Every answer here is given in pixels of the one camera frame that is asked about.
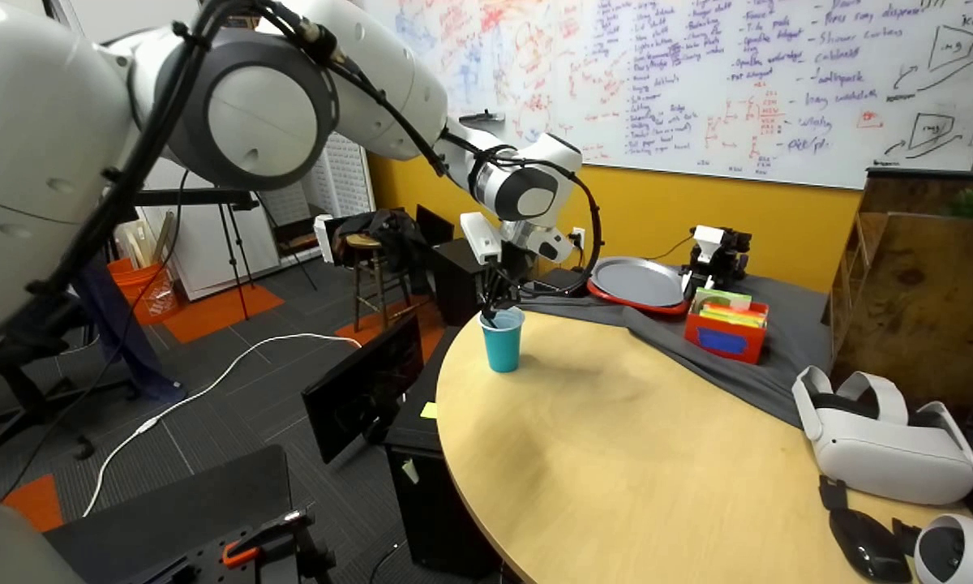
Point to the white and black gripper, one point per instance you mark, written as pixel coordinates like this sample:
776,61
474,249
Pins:
538,249

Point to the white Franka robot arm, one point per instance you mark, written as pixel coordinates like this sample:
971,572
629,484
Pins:
53,150

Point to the teal plastic cup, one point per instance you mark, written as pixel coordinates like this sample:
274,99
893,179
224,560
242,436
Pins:
500,347

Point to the black stool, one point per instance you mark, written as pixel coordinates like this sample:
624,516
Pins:
375,255

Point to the silver round plate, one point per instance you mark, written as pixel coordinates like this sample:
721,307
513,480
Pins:
638,282

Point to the black monitor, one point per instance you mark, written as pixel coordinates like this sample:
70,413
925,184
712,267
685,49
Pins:
361,392

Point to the black and white spare gripper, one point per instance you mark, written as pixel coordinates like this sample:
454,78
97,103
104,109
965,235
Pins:
719,250

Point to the red box with colourful cards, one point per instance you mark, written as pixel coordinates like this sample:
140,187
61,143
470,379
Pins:
729,328

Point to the grey cloth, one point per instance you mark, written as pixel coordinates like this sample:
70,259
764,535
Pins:
772,361

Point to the whiteboard with writing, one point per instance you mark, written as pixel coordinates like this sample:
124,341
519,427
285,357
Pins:
700,77

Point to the white storage cabinet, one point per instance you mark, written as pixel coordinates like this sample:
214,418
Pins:
199,255

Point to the black and orange clamp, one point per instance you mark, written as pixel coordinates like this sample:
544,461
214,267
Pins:
265,548

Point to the black work bench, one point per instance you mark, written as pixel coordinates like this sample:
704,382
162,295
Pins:
174,509

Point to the white VR headset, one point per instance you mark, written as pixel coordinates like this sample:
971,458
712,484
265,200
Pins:
885,444

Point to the dark wooden shelf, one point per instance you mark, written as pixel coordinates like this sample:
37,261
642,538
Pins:
919,295

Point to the white VR controller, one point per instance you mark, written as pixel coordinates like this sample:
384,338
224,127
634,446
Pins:
957,553

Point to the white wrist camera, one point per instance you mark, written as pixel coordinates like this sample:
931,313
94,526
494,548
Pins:
478,240

